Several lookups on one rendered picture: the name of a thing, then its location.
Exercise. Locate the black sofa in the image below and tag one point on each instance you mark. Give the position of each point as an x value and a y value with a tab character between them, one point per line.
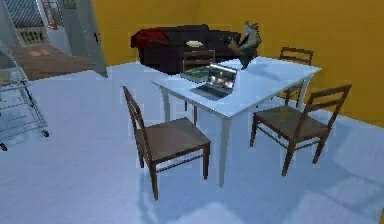
173	50

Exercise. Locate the brown framed picture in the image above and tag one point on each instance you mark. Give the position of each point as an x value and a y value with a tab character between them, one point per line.
50	13

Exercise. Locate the pale flat cushion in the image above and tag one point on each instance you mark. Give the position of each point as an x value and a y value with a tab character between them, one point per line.
194	43

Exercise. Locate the green book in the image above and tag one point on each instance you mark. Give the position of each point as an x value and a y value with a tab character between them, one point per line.
196	73

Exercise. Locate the red cloth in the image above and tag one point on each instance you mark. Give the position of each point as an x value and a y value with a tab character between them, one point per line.
146	37

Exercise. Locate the grey room door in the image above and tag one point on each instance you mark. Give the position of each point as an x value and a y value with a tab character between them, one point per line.
85	33

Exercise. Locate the brown wooden chair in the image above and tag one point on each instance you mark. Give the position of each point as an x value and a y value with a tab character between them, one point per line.
293	121
296	55
170	136
196	59

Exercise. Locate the white dining table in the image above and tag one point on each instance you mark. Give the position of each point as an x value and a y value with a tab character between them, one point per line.
260	83

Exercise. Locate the black laptop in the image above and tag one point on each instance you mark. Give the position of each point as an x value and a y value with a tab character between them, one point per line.
218	83

